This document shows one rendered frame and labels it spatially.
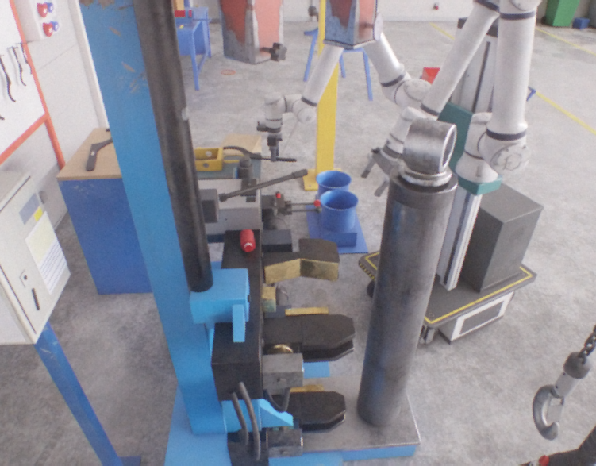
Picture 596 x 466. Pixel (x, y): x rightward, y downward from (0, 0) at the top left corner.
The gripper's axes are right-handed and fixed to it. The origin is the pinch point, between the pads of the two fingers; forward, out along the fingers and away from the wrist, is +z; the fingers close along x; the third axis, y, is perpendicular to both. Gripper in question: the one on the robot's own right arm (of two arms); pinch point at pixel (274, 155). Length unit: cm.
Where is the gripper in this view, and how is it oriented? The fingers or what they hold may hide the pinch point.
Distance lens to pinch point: 241.7
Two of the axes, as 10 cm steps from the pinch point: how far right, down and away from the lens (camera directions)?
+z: 0.0, 8.1, 5.9
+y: 9.8, 1.1, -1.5
